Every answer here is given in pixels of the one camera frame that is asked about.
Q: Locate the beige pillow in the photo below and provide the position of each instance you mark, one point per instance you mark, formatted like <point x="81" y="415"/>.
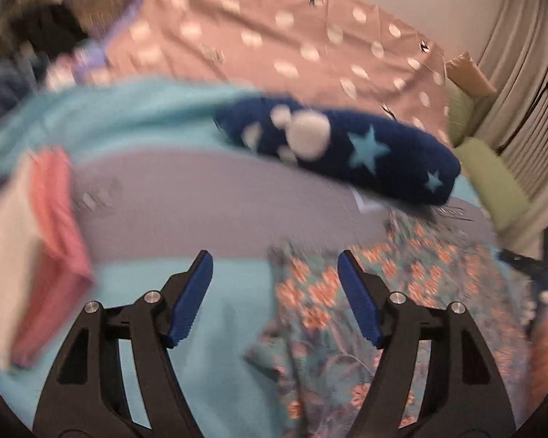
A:
<point x="470" y="73"/>

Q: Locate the blue and grey bed cover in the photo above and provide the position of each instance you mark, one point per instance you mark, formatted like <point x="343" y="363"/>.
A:
<point x="210" y="200"/>

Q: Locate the pink polka dot sheet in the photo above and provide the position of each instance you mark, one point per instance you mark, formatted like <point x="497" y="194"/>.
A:
<point x="255" y="54"/>

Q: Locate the small green pillow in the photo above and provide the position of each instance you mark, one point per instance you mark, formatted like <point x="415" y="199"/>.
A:
<point x="459" y="114"/>

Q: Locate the pink folded cloth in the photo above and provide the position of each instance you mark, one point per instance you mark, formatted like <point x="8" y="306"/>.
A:
<point x="57" y="237"/>

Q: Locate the floral patterned shirt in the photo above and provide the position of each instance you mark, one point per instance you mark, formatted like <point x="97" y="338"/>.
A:
<point x="310" y="301"/>

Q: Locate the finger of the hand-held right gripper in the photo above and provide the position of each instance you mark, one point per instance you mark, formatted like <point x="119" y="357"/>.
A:
<point x="523" y="264"/>

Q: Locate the large green pillow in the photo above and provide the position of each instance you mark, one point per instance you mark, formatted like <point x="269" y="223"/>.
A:
<point x="493" y="178"/>

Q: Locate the navy star patterned cloth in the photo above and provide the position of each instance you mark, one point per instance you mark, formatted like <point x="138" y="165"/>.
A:
<point x="392" y="159"/>

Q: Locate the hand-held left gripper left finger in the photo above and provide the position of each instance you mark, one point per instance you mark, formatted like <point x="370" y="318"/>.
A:
<point x="194" y="292"/>

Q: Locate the white pleated curtain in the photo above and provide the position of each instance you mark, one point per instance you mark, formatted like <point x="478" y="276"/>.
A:
<point x="520" y="54"/>

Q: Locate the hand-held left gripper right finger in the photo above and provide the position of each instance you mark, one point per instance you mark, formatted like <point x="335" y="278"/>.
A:
<point x="358" y="296"/>

